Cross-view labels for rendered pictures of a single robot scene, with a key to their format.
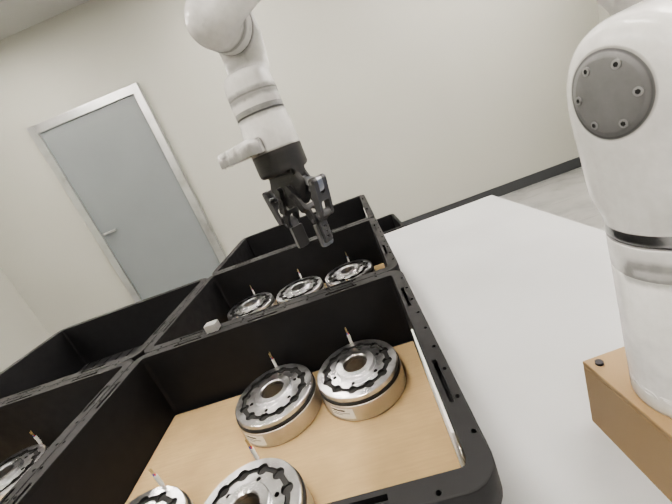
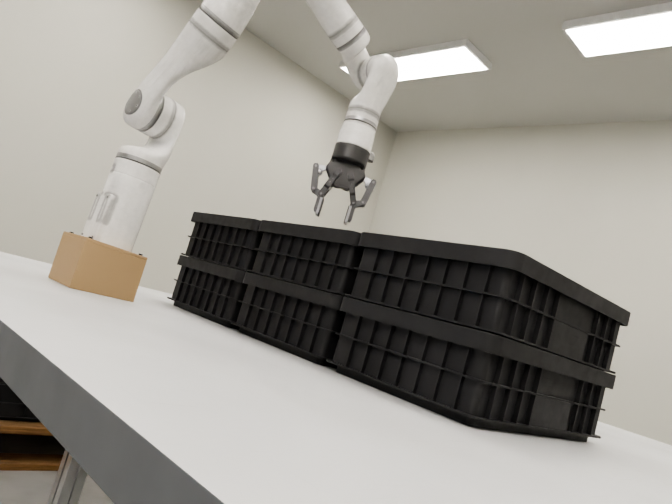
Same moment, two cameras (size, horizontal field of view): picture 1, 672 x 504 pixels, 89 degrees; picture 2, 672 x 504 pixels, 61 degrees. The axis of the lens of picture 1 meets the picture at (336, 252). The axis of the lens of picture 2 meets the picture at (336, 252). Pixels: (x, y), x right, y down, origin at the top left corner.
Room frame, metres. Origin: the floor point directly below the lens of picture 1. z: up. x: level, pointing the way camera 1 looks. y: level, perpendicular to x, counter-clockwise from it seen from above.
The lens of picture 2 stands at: (1.33, -0.81, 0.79)
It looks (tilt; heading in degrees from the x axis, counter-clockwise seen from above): 6 degrees up; 132
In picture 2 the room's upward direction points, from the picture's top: 16 degrees clockwise
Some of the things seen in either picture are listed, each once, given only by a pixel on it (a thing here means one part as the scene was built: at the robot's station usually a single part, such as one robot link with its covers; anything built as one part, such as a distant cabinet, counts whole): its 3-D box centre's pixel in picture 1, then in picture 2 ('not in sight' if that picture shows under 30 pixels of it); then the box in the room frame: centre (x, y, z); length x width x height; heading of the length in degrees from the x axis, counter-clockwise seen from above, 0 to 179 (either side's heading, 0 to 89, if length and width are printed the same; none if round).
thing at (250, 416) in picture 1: (274, 393); not in sight; (0.36, 0.13, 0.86); 0.10 x 0.10 x 0.01
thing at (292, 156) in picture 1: (286, 176); (347, 167); (0.53, 0.03, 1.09); 0.08 x 0.08 x 0.09
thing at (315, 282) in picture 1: (299, 289); not in sight; (0.66, 0.10, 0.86); 0.10 x 0.10 x 0.01
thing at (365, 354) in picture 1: (355, 364); not in sight; (0.35, 0.03, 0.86); 0.05 x 0.05 x 0.01
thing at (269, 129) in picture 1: (256, 132); (356, 138); (0.52, 0.04, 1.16); 0.11 x 0.09 x 0.06; 129
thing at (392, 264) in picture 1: (282, 278); (372, 259); (0.59, 0.11, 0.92); 0.40 x 0.30 x 0.02; 83
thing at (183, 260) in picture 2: not in sight; (269, 306); (0.29, 0.14, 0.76); 0.40 x 0.30 x 0.12; 83
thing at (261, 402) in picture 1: (272, 390); not in sight; (0.36, 0.13, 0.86); 0.05 x 0.05 x 0.01
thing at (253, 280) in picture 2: not in sight; (351, 332); (0.59, 0.11, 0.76); 0.40 x 0.30 x 0.12; 83
